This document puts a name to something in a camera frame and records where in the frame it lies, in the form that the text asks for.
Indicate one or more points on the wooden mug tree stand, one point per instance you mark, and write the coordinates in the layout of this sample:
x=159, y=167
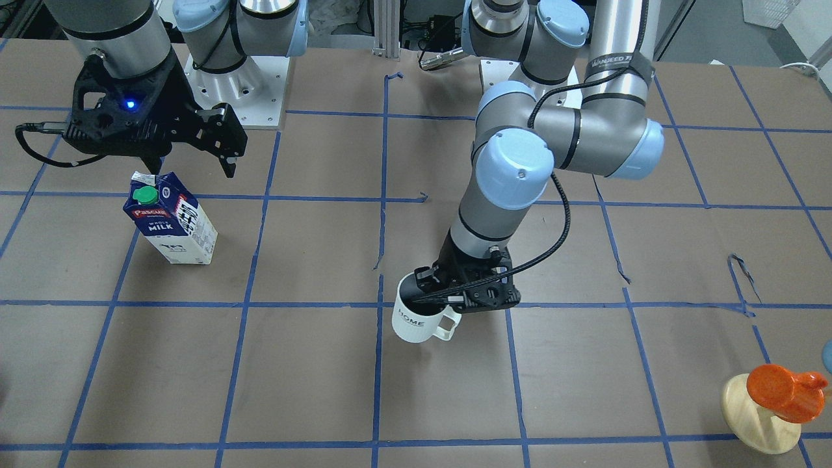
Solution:
x=754, y=425

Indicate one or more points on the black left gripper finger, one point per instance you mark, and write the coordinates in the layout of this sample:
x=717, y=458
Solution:
x=490, y=294
x=431, y=278

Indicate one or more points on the orange mug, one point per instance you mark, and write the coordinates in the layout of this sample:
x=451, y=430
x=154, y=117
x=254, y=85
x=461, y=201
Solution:
x=797, y=398

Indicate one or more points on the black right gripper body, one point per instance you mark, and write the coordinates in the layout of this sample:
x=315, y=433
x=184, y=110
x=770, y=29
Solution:
x=174, y=89

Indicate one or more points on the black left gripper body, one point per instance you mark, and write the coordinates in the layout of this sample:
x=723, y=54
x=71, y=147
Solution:
x=450, y=259

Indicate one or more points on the blue white milk carton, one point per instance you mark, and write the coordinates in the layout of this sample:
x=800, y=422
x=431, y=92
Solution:
x=171, y=218

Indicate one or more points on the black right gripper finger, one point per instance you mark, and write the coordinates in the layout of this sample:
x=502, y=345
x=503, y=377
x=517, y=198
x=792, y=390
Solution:
x=153, y=163
x=219, y=132

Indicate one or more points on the aluminium frame post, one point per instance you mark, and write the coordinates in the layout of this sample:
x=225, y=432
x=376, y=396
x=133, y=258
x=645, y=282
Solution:
x=386, y=23

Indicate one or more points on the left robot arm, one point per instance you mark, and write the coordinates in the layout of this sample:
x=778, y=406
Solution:
x=576, y=103

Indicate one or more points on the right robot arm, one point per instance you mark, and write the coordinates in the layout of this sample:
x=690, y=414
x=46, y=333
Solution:
x=132, y=38

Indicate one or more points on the white ceramic mug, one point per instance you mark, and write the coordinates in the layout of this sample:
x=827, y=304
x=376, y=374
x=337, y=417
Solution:
x=417, y=323

